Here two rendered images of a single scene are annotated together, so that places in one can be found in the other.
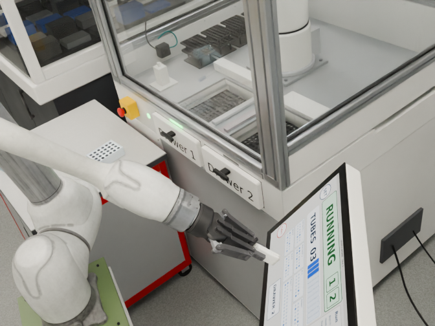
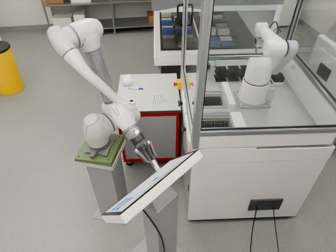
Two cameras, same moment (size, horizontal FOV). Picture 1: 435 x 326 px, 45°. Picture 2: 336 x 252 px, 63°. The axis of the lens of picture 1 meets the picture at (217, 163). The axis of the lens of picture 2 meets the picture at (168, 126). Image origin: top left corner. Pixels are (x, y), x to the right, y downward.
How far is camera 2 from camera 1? 0.67 m
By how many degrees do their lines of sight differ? 23
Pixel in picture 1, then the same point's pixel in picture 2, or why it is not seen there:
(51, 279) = (90, 130)
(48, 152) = (101, 87)
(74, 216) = not seen: hidden behind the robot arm
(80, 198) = not seen: hidden behind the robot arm
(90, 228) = not seen: hidden behind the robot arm
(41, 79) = (158, 55)
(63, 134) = (153, 81)
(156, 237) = (165, 141)
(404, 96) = (281, 141)
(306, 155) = (210, 140)
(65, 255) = (100, 125)
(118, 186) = (112, 111)
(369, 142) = (252, 152)
